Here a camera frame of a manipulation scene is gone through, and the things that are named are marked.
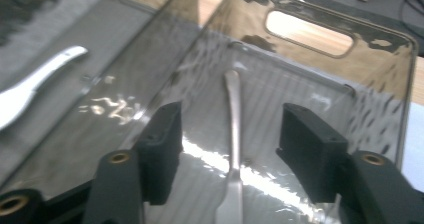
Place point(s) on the white table sheet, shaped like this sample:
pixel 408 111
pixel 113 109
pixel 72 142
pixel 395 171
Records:
pixel 415 150

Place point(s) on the silver table knife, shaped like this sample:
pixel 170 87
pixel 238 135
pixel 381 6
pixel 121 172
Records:
pixel 235 124

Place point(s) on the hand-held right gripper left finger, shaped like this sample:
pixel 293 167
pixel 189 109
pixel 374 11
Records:
pixel 160 150

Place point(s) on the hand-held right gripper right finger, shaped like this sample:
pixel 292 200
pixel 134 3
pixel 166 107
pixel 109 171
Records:
pixel 310 150

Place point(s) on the transparent grey plastic bin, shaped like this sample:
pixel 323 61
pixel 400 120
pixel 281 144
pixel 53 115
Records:
pixel 300 84
pixel 100 67

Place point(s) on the white ceramic spoon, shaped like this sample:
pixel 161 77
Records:
pixel 20 97

